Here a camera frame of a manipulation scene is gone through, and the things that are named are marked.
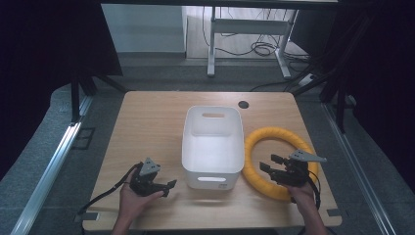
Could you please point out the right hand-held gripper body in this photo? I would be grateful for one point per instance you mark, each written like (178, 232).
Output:
(293, 171)

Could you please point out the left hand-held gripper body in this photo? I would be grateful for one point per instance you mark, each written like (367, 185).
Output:
(143, 181)

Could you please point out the white plastic basket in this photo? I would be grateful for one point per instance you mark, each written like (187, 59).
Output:
(212, 148)

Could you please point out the person's left hand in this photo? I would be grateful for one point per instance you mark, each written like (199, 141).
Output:
(133, 201)

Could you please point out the person's right hand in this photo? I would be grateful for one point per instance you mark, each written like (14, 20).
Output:
(301, 195)

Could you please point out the black table grommet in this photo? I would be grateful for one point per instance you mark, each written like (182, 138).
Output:
(243, 104)

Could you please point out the white power strip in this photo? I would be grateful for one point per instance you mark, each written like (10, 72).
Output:
(307, 79)

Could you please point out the black metal stand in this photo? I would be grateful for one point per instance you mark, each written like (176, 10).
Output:
(78, 94)
(336, 88)

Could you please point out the black curtain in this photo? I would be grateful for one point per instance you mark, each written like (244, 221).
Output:
(375, 65)
(49, 65)

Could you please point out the aluminium rail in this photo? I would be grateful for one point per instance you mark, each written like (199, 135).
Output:
(359, 173)
(45, 182)

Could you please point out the white metal desk frame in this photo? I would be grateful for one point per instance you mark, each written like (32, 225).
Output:
(246, 26)

